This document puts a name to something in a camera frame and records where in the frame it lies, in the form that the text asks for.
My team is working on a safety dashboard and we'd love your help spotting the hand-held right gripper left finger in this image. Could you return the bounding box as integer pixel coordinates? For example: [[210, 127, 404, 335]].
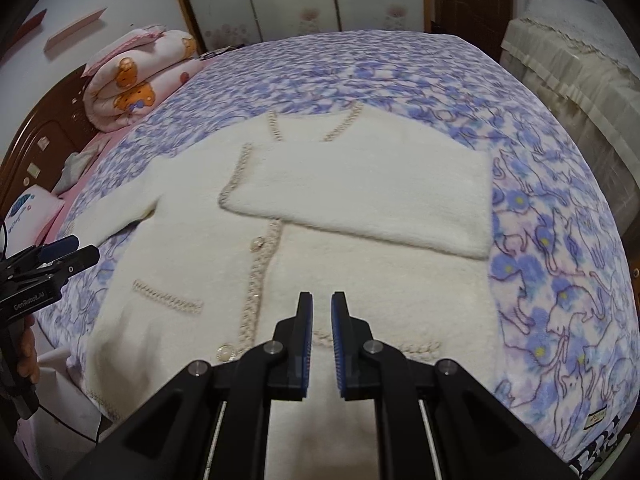
[[65, 291, 315, 480]]

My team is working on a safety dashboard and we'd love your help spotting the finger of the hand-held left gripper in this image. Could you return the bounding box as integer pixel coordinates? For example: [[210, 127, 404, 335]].
[[40, 235, 81, 264], [47, 245, 101, 282]]

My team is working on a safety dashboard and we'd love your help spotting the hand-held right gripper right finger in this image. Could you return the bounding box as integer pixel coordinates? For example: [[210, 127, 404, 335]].
[[331, 291, 577, 480]]

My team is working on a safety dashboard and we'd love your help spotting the white fuzzy cardigan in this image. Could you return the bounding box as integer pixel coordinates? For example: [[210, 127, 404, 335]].
[[62, 102, 506, 480]]

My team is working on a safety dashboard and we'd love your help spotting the person's left hand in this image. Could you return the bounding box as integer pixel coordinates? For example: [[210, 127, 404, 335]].
[[16, 313, 41, 401]]

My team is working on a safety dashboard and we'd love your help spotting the white pillow with blue print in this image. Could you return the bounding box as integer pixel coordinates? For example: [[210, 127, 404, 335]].
[[5, 184, 67, 256]]

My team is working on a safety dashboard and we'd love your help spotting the grey cloth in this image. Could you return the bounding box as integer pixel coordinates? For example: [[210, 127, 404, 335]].
[[54, 151, 91, 196]]

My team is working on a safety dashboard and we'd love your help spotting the dark wooden headboard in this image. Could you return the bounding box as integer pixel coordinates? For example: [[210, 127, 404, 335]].
[[0, 67, 101, 221]]

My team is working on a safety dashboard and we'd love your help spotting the rolled pink bear-print quilt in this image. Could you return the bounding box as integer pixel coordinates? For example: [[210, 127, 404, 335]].
[[81, 25, 201, 133]]

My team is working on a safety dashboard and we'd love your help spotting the blue floral fleece blanket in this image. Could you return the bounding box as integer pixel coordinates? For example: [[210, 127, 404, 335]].
[[37, 30, 632, 463]]

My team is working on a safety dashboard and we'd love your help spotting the black white patterned cloth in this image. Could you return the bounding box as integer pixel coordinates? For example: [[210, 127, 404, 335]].
[[570, 420, 632, 476]]

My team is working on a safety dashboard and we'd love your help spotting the cream lace-covered furniture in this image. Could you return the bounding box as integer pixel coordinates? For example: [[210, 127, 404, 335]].
[[500, 0, 640, 281]]

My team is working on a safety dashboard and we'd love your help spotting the brown wooden door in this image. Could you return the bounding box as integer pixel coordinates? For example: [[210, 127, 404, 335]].
[[432, 0, 516, 63]]

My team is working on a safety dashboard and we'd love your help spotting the black cable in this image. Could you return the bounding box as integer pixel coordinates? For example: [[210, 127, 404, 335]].
[[30, 400, 108, 445]]

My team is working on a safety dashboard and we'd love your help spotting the pink wall shelf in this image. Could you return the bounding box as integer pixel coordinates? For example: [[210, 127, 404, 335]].
[[42, 7, 108, 53]]

